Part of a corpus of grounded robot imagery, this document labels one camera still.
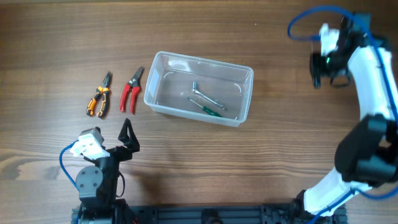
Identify red handled cutters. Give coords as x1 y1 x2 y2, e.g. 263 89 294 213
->
119 66 144 114

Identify green handled screwdriver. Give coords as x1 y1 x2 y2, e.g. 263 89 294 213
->
184 96 223 118

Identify silver socket wrench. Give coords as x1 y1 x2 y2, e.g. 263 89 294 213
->
192 81 226 110

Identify black red handled screwdriver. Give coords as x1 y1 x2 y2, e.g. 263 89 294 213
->
312 70 321 89

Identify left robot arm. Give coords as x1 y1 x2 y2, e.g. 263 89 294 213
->
70 119 140 224

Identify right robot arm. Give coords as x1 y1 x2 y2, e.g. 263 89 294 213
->
287 6 397 223

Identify clear plastic container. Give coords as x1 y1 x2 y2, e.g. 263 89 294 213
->
144 51 254 127

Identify orange black long-nose pliers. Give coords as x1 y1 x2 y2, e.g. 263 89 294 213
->
86 71 112 119

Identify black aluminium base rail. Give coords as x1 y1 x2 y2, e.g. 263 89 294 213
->
71 202 348 224

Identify left blue cable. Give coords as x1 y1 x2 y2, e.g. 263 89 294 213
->
58 139 81 192

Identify blue cable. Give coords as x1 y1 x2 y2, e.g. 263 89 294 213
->
58 139 81 192
287 4 398 224

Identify right blue cable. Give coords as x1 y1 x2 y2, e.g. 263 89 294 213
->
287 4 398 224

